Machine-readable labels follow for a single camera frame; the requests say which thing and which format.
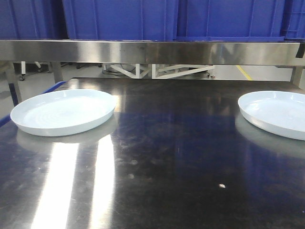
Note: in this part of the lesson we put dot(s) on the light blue plate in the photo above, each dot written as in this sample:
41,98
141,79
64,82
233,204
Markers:
277,112
65,112

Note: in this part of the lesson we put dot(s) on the stainless steel shelf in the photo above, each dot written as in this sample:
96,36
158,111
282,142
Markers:
218,53

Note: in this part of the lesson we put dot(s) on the blue crate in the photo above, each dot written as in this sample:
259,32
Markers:
230,20
293,23
32,20
111,20

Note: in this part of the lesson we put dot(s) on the blue crate middle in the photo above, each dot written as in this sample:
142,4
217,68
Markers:
111,20

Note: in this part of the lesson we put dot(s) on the white wheeled cart leg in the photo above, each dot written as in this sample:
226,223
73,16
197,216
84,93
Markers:
23,69

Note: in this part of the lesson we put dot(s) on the blue crate left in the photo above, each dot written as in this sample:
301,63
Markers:
32,20

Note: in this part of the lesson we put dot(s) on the blue crate far right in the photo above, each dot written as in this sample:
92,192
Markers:
293,23

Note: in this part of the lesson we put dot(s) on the white metal frame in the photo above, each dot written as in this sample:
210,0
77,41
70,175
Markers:
156,71

